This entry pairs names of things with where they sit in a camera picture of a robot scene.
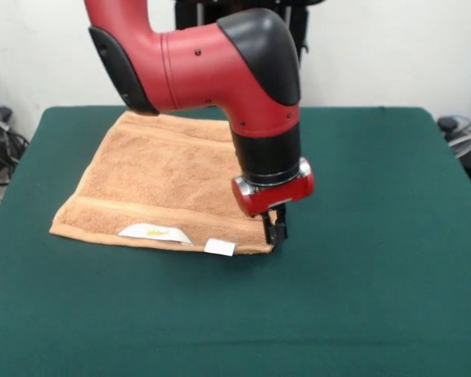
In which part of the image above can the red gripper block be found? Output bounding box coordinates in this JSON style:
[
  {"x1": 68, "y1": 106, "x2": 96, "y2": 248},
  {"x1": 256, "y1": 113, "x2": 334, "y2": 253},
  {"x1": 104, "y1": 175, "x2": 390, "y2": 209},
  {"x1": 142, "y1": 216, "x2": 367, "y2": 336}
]
[{"x1": 231, "y1": 156, "x2": 316, "y2": 247}]

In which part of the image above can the tan terry towel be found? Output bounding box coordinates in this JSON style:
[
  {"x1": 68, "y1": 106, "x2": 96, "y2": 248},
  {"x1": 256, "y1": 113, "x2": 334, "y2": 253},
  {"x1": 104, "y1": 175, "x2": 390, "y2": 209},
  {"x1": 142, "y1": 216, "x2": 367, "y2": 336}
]
[{"x1": 49, "y1": 112, "x2": 278, "y2": 258}]

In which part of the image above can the dark green table cloth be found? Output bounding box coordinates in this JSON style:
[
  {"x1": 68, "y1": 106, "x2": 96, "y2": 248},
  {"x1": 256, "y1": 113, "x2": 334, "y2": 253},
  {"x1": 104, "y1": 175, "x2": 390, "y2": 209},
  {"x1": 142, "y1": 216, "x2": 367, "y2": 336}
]
[{"x1": 0, "y1": 105, "x2": 471, "y2": 377}]

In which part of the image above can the black metal stand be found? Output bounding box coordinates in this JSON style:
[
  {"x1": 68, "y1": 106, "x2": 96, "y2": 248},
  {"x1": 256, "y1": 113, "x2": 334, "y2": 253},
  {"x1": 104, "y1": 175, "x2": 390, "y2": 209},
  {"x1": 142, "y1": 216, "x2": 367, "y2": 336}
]
[{"x1": 174, "y1": 0, "x2": 312, "y2": 108}]

